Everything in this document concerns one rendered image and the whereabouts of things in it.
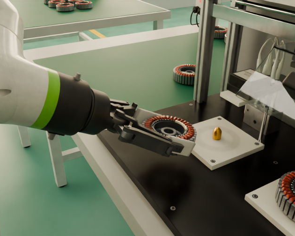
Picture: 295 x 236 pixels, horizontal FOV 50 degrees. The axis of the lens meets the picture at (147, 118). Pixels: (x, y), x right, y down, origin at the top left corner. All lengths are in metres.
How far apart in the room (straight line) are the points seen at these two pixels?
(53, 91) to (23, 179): 1.49
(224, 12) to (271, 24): 0.14
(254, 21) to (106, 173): 0.45
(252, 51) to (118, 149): 0.48
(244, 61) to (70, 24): 1.17
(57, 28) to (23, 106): 1.46
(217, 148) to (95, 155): 0.28
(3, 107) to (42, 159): 1.61
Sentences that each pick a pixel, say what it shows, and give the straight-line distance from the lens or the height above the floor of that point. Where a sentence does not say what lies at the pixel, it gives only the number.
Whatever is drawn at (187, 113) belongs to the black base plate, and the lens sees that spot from 0.86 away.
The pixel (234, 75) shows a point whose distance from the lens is 0.72.
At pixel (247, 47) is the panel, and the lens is 0.97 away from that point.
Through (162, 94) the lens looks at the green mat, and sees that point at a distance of 1.00.
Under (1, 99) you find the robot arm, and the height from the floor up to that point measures 1.01.
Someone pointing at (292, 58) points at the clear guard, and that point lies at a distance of 0.42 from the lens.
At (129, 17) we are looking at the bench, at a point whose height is 0.74.
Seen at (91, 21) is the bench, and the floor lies 0.75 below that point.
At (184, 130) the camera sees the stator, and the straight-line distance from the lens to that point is 0.64.
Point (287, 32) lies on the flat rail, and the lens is 0.68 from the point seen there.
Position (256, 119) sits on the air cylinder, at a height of 0.80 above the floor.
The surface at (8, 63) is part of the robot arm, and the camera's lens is 0.44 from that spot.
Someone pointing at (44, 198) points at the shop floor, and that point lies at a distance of 1.77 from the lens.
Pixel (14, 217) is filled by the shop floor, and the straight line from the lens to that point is 1.73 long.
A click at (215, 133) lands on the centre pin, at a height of 0.80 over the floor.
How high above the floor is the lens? 1.19
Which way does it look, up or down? 30 degrees down
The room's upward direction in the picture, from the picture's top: straight up
